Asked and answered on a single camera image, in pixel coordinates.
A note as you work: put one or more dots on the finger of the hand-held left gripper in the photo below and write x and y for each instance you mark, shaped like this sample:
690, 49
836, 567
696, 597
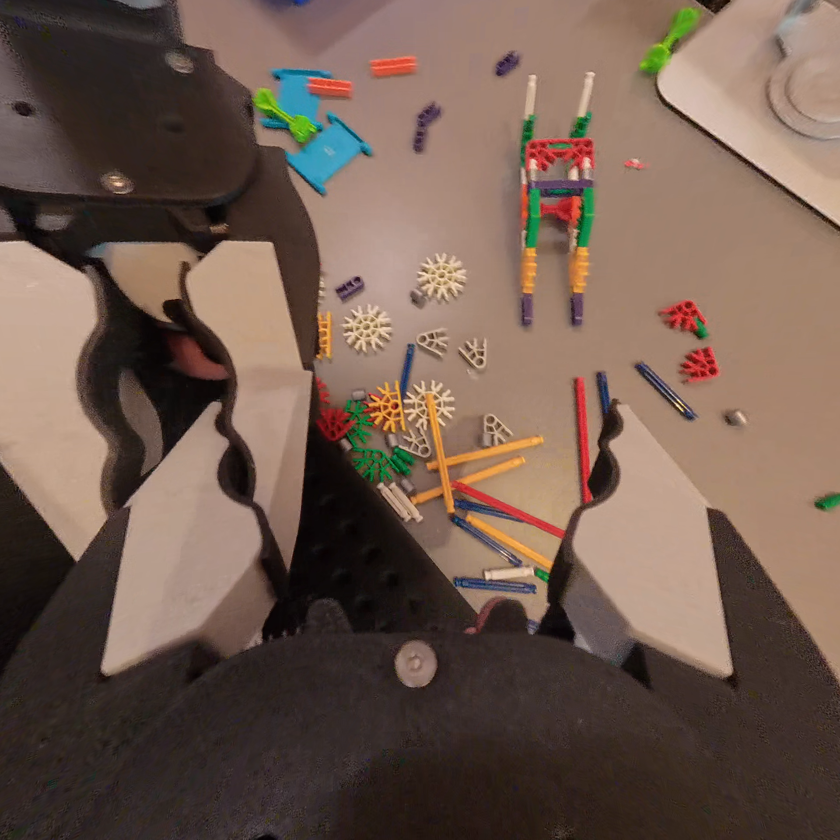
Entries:
262, 315
39, 361

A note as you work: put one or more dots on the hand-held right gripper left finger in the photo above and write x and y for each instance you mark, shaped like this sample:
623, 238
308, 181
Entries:
177, 558

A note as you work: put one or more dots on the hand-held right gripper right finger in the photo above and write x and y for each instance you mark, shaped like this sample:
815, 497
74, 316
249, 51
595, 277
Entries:
656, 558

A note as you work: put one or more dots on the red toy connector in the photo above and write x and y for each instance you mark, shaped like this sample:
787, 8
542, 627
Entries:
702, 367
682, 315

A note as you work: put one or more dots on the colourful toy construction model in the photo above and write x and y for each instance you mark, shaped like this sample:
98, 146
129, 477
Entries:
531, 229

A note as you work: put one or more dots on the person's left hand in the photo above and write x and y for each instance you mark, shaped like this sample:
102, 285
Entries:
193, 359

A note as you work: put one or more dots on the pile of colourful toy connectors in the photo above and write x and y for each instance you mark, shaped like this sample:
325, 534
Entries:
334, 426

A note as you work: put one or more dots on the light grey toy connector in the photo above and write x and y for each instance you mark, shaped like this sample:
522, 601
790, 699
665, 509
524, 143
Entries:
426, 338
479, 359
492, 433

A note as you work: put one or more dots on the blue toy panel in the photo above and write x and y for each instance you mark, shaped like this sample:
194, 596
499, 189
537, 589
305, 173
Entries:
292, 82
328, 154

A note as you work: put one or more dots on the white snowflake toy connector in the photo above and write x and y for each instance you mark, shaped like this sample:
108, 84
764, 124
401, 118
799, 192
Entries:
433, 269

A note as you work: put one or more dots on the lime green toy piece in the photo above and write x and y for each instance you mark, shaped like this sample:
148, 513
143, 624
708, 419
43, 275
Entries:
282, 117
663, 49

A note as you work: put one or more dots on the pile of colourful toy rods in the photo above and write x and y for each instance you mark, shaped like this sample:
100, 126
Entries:
485, 453

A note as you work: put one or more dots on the orange toy connector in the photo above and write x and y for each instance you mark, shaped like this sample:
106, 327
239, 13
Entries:
328, 88
394, 66

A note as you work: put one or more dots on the small red white scrap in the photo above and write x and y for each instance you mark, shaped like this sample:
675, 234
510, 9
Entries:
635, 164

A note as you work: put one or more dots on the silver monitor stand base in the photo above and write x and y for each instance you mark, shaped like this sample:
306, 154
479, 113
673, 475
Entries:
735, 118

